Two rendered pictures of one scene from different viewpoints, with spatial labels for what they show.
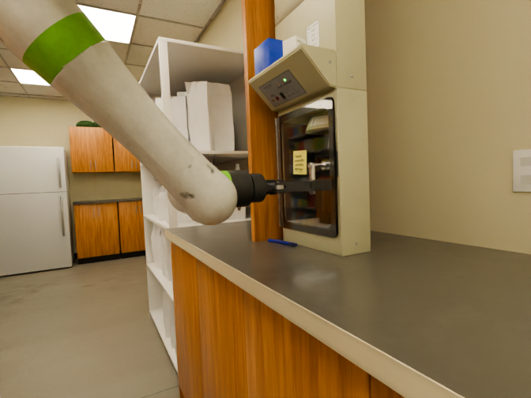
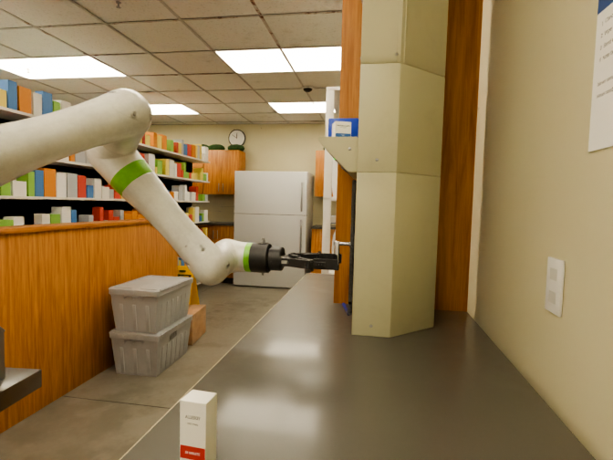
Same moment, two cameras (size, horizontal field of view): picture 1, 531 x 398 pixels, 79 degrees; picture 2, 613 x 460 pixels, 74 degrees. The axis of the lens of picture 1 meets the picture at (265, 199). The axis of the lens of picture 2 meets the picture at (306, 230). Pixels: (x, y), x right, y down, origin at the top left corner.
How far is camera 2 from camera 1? 83 cm
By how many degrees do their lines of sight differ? 37
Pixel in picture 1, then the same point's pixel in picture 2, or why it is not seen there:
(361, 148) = (384, 231)
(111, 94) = (142, 204)
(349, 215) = (363, 296)
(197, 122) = not seen: hidden behind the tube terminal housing
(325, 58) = (345, 146)
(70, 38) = (123, 178)
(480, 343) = (240, 404)
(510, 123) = (551, 221)
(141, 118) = (158, 216)
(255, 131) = (342, 197)
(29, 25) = (108, 174)
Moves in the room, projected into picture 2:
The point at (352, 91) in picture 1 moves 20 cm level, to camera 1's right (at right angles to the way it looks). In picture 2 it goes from (377, 174) to (448, 173)
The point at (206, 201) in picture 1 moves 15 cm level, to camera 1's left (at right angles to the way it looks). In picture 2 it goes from (195, 269) to (163, 264)
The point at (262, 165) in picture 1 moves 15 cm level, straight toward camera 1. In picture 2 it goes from (347, 230) to (325, 231)
